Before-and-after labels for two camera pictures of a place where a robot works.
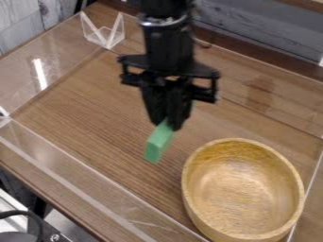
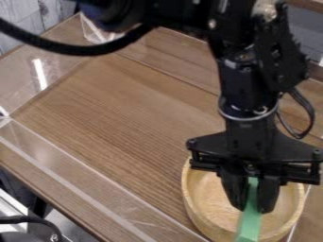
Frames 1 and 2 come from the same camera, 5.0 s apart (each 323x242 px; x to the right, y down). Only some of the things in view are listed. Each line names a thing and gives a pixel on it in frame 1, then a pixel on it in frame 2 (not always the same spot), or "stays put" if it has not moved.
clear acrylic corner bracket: (103, 36) stays put
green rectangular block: (160, 141) → (250, 226)
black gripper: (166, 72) → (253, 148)
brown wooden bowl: (242, 191) stays put
